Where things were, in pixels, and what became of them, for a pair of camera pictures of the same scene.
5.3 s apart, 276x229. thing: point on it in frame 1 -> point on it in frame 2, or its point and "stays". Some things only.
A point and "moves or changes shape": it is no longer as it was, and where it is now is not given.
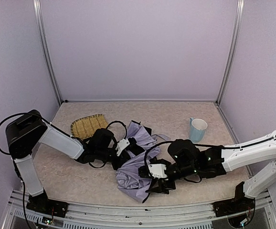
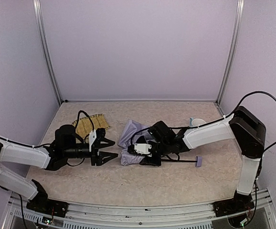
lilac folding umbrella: [130, 178] moves or changes shape
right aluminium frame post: [232, 53] stays
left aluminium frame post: [37, 6] stays
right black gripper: [154, 181] -> [151, 161]
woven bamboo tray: [85, 127] stays
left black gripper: [132, 145] -> [95, 150]
